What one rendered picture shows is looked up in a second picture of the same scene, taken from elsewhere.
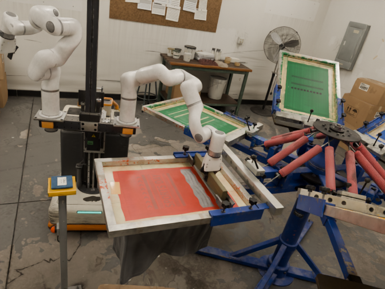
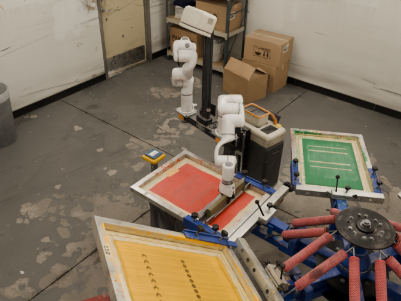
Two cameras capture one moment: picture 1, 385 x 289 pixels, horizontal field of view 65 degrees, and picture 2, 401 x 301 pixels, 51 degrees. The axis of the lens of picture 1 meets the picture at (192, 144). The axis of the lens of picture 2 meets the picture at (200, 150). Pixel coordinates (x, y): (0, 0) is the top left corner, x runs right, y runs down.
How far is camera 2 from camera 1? 2.18 m
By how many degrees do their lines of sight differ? 55
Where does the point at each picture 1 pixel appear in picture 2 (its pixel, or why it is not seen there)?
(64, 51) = (183, 71)
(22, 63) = (307, 54)
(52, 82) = (185, 89)
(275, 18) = not seen: outside the picture
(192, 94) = (224, 126)
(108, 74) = (391, 85)
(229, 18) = not seen: outside the picture
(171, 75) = (221, 107)
